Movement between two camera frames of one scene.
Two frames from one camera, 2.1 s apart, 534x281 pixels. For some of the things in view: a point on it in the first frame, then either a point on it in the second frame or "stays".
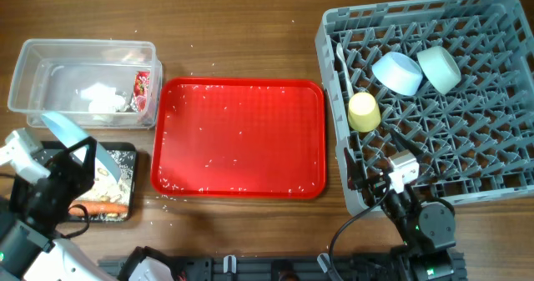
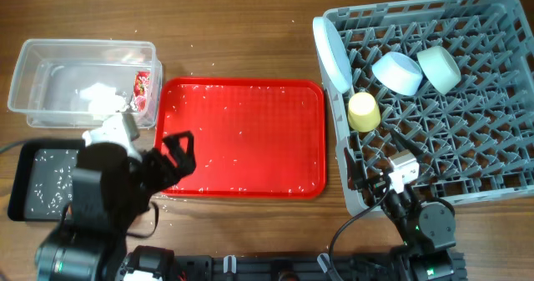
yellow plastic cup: (363, 114) stays
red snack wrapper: (141, 84) stays
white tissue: (103, 98) stays
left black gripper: (61, 174) -> (153, 164)
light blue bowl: (397, 72) stays
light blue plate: (71, 135) -> (334, 54)
